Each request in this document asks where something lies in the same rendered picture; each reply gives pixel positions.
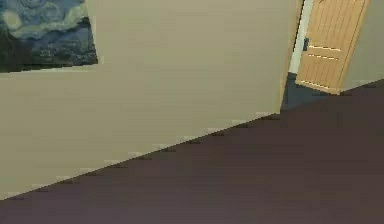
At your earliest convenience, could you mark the light brown wooden room door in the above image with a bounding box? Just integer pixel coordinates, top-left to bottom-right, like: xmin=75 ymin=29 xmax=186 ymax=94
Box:
xmin=295 ymin=0 xmax=372 ymax=96

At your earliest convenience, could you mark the blue swirly night sky painting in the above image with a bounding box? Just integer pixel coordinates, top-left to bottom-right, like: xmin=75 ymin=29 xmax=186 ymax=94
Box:
xmin=0 ymin=0 xmax=99 ymax=74

